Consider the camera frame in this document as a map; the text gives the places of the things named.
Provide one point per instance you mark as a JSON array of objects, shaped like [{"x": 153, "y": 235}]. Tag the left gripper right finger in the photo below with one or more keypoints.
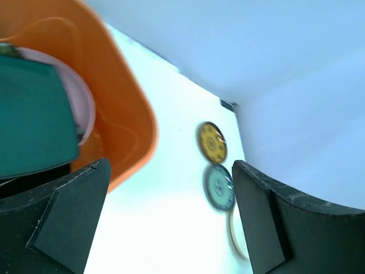
[{"x": 289, "y": 231}]

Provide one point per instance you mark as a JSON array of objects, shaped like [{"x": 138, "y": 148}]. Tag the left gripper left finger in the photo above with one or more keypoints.
[{"x": 48, "y": 220}]

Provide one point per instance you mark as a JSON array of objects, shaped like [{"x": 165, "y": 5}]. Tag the cream round plate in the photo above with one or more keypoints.
[{"x": 237, "y": 233}]

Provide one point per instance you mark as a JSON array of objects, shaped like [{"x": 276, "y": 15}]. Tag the teal square plate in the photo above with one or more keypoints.
[{"x": 31, "y": 114}]

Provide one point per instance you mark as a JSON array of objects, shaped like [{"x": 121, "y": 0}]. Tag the pink round plate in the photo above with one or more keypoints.
[{"x": 79, "y": 95}]

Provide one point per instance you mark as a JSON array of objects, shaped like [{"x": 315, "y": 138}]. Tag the orange plastic bin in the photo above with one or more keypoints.
[{"x": 125, "y": 129}]

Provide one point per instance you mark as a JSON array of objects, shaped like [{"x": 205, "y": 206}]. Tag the blue white round plate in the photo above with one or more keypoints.
[{"x": 218, "y": 187}]

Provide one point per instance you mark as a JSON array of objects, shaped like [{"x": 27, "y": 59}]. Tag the yellow patterned round plate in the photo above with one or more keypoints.
[{"x": 211, "y": 142}]

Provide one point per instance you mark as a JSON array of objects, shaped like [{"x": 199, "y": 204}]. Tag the right blue table label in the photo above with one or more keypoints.
[{"x": 228, "y": 105}]

